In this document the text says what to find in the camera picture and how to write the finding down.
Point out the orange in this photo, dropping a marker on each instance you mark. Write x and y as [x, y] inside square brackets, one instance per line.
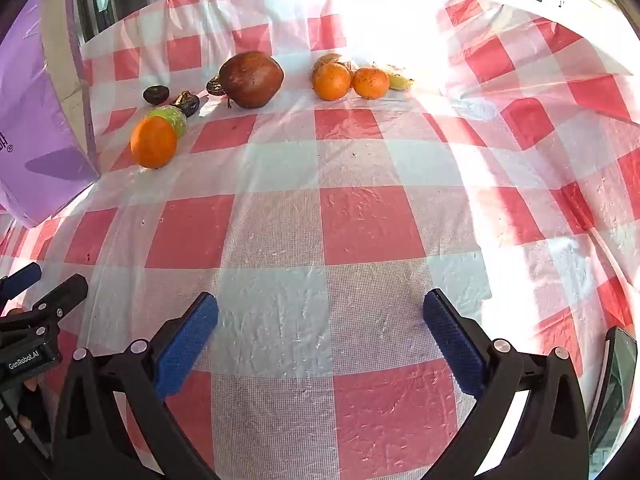
[370, 83]
[331, 81]
[153, 142]

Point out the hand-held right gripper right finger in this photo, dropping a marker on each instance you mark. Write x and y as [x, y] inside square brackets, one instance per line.
[455, 345]

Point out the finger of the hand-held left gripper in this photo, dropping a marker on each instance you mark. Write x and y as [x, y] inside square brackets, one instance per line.
[20, 278]
[60, 296]

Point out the dark round chestnut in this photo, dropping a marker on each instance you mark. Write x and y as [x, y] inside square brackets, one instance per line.
[155, 94]

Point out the green wrapped fruit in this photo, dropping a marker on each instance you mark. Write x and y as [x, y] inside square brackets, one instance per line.
[175, 116]

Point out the yellow green fruit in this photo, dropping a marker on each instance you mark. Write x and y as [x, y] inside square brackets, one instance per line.
[401, 82]

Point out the yellow plastic-wrapped fruit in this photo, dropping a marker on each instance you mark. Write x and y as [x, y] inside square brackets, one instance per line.
[327, 59]

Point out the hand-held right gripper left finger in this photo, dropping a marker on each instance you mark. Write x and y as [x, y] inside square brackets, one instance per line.
[187, 345]

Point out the glass window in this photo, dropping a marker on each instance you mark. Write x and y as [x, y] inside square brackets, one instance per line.
[115, 0]

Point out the dark brown water chestnut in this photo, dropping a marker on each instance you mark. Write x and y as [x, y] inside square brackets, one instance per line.
[188, 103]

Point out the red white checkered tablecloth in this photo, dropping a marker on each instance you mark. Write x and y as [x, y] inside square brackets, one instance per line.
[320, 220]

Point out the reddish brown pomegranate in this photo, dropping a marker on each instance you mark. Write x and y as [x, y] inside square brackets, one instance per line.
[252, 80]

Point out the purple box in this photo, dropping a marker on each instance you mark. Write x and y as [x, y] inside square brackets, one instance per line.
[35, 125]

